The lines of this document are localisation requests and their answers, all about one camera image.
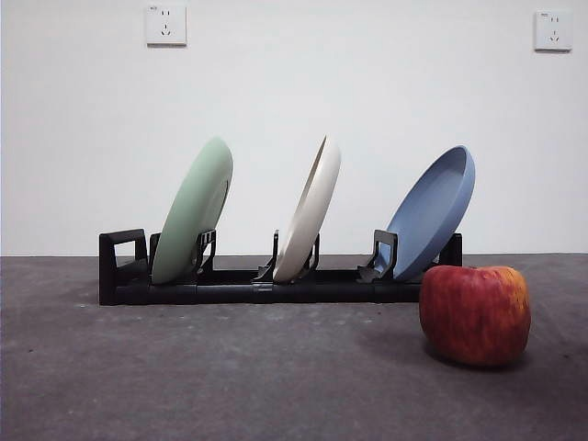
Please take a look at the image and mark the green round plate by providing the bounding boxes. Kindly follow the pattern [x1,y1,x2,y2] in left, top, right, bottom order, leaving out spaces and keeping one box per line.
[151,136,234,285]

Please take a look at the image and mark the cream round plate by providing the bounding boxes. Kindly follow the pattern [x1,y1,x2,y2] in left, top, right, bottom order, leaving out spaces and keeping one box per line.
[272,135,342,283]

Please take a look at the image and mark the white wall socket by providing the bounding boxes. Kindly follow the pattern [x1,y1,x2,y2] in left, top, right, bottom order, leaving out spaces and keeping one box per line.
[534,10,573,52]
[146,4,188,47]

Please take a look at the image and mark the red apple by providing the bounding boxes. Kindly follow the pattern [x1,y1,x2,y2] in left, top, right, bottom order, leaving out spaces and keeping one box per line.
[418,265,532,368]

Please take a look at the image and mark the black plate rack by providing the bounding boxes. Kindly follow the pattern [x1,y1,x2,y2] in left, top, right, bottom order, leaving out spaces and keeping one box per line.
[98,228,464,307]

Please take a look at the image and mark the blue round plate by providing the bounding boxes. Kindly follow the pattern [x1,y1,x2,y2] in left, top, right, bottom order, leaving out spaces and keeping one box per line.
[384,145,477,281]

